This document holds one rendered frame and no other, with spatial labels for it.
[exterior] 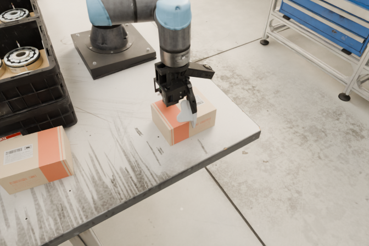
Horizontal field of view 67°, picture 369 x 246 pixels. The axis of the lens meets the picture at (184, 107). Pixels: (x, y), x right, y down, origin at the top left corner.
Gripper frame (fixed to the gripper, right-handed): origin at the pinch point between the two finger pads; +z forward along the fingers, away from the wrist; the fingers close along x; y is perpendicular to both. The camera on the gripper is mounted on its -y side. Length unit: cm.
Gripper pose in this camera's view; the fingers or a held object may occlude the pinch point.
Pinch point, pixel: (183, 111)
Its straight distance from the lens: 84.8
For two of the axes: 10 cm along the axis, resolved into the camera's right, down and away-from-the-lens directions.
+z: 0.0, 7.0, 7.2
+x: 5.1, 6.1, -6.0
